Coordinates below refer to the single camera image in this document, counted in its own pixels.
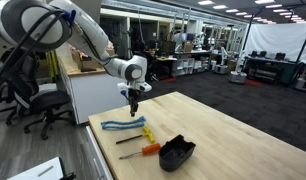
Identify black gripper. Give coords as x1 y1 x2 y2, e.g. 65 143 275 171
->
126 88 141 118

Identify blue marker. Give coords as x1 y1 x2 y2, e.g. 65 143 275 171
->
100 115 147 127
101 121 146 131

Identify orange handle screwdriver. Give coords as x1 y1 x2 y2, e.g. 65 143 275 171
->
118 143 162 161

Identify grey mobile robot base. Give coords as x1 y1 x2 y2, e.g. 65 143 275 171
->
294 64 306 93
228 49 248 85
213 46 229 75

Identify black plastic bowl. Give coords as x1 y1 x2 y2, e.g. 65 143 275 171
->
158 134 197 173

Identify white cabinet wooden top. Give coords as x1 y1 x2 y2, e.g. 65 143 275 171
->
57 54 130 125

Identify white workbench drawer cabinet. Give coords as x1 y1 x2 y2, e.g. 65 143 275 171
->
85 124 115 180

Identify white shelf unit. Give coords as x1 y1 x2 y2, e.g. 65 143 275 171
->
171 57 196 78

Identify small open cardboard box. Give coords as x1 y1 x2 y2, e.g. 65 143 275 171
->
71 49 107 70

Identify black computer monitor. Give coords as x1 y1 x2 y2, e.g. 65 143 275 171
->
159 40 177 56

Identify black office chair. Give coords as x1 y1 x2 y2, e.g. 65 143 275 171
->
0 49 74 141

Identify black desk with equipment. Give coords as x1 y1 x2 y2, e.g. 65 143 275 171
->
244 50 296 84

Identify white backdrop screen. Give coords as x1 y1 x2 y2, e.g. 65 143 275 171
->
244 21 306 66

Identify white wrist camera blue end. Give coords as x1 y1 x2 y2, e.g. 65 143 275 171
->
117 82 131 98

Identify yellow T-handle hex key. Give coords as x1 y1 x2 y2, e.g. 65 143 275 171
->
115 125 156 145

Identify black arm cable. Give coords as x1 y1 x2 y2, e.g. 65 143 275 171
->
0 9 118 98

